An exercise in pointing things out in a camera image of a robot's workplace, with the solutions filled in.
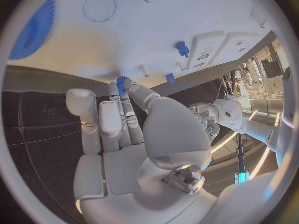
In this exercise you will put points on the small blue gear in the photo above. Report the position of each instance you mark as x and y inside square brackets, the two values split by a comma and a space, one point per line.
[121, 84]

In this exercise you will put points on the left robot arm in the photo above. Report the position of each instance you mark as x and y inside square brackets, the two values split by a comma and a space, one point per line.
[233, 115]

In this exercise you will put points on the glowing light bar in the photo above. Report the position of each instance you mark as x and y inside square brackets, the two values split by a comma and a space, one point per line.
[241, 177]

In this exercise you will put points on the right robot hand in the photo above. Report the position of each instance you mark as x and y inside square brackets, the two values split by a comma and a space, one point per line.
[130, 168]

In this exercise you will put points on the large blue gear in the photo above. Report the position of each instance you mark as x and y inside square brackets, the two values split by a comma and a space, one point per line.
[35, 33]

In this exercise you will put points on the blue peg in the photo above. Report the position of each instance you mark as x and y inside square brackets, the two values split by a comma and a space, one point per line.
[170, 78]

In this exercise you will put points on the white task board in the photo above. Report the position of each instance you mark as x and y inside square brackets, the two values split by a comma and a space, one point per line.
[144, 33]

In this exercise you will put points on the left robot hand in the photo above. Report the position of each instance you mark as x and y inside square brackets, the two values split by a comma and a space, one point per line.
[203, 110]

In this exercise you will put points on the blue plug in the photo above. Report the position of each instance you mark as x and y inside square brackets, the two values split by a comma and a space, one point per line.
[181, 48]

